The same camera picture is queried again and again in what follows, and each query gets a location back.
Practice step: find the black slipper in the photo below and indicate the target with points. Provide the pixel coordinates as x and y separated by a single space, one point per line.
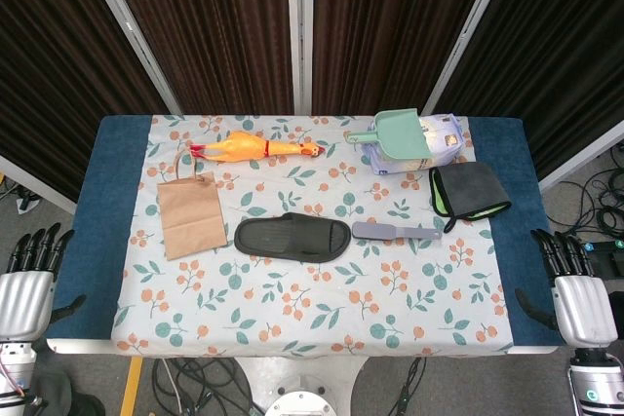
287 238

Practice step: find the grey green folded cloth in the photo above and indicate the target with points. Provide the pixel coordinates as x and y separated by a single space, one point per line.
468 189

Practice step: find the brown paper bag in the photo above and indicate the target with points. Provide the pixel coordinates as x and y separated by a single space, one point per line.
192 216

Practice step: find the blue table cover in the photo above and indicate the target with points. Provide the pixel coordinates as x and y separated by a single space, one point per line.
107 182

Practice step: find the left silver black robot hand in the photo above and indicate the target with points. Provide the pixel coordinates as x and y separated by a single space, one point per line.
24 299

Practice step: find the white table pedestal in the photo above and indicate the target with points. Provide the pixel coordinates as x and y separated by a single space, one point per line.
248 377

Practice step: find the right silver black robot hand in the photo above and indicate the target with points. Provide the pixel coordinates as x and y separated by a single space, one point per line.
585 309

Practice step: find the yellow rubber chicken toy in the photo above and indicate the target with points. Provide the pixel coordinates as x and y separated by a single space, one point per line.
244 147

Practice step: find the dark brown partition panel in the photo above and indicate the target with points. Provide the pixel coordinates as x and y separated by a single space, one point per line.
209 31
551 46
390 31
49 70

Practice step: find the black floor pedal box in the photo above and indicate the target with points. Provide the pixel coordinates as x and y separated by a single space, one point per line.
612 265

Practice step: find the white round base disc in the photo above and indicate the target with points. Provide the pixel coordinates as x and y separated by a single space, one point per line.
302 405

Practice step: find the purple plastic-wrapped pack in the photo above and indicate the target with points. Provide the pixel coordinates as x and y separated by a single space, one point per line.
443 140

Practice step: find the green plastic dustpan scoop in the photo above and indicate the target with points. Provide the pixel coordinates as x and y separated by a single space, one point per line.
402 136

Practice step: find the floral patterned tablecloth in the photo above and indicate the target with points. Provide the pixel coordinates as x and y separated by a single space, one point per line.
292 299

